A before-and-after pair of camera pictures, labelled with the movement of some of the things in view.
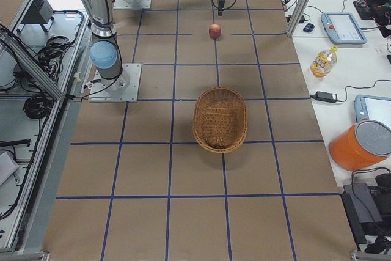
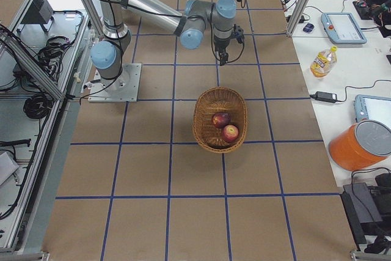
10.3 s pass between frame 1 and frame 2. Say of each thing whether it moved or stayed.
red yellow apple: moved
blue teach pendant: stayed
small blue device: stayed
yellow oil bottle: stayed
